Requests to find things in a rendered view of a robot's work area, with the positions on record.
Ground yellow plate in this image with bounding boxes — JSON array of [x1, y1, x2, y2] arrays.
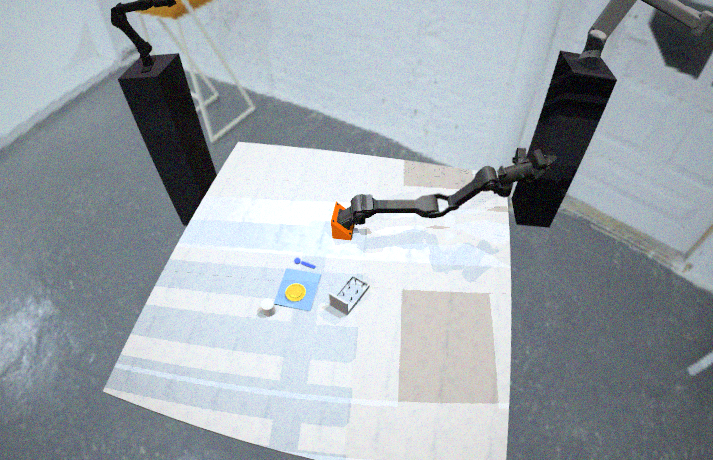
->
[[285, 283, 306, 302]]

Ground light blue flat mat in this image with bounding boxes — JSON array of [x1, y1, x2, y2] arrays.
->
[[274, 268, 321, 311]]

